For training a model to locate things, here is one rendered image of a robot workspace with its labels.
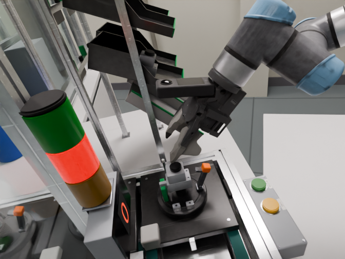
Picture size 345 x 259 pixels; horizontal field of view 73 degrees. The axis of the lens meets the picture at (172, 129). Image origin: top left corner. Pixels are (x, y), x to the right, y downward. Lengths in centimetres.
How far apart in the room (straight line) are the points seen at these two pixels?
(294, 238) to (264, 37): 44
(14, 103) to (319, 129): 104
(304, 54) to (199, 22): 265
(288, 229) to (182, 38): 278
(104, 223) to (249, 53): 36
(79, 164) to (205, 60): 297
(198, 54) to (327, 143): 239
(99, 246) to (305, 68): 42
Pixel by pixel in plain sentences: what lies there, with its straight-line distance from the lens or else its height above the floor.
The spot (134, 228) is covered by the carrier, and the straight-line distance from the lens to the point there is 67.
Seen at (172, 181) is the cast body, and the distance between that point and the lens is 60.
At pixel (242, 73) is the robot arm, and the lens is 46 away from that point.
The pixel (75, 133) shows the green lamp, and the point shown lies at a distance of 28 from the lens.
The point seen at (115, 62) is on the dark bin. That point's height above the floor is 131.
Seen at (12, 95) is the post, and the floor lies 143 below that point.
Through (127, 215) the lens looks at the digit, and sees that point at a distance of 42.
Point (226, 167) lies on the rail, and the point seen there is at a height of 96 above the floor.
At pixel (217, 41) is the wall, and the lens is 310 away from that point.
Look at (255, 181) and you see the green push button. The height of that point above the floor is 97.
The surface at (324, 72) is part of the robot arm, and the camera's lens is 47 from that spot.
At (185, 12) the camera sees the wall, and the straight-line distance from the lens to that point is 309.
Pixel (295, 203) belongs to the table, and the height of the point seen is 86.
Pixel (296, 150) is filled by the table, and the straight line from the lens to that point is 99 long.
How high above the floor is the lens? 151
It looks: 35 degrees down
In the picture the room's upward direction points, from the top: 13 degrees counter-clockwise
